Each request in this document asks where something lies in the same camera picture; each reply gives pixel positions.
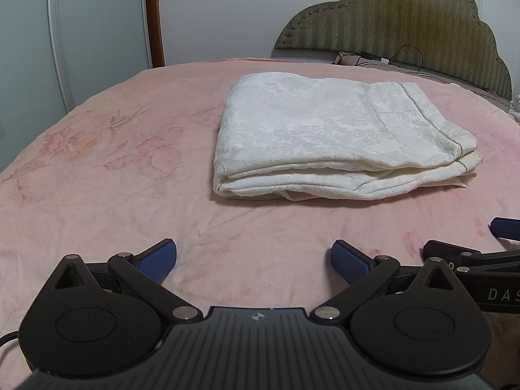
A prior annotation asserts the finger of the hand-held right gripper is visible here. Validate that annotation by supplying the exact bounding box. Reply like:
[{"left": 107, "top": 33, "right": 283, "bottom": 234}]
[
  {"left": 488, "top": 217, "right": 520, "bottom": 240},
  {"left": 422, "top": 240, "right": 520, "bottom": 281}
]

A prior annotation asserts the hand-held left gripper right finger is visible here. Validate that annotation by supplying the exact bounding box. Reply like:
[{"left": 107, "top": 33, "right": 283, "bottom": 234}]
[{"left": 311, "top": 240, "right": 473, "bottom": 326}]

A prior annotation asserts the white wardrobe door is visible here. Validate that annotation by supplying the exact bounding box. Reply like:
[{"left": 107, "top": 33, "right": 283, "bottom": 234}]
[{"left": 0, "top": 0, "right": 154, "bottom": 139}]

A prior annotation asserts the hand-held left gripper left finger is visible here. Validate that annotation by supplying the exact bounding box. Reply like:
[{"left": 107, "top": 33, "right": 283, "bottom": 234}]
[{"left": 41, "top": 239, "right": 204, "bottom": 326}]

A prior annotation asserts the olive padded headboard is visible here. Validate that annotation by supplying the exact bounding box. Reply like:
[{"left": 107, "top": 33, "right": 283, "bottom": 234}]
[{"left": 273, "top": 0, "right": 513, "bottom": 100}]

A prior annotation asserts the white blanket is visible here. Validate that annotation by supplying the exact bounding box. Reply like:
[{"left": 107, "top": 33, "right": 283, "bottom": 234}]
[{"left": 212, "top": 73, "right": 484, "bottom": 202}]

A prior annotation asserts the pink floral bed blanket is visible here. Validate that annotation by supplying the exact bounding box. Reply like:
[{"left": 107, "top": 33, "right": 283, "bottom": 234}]
[{"left": 0, "top": 57, "right": 520, "bottom": 374}]

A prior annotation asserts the brown wooden door frame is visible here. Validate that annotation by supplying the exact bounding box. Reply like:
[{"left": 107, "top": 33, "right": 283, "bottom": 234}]
[{"left": 143, "top": 0, "right": 166, "bottom": 69}]

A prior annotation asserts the thin black cable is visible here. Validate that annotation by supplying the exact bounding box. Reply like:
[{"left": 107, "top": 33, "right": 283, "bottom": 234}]
[{"left": 357, "top": 44, "right": 441, "bottom": 74}]

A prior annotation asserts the thick black cable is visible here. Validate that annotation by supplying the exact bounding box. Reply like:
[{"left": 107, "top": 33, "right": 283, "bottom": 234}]
[{"left": 0, "top": 331, "right": 21, "bottom": 352}]

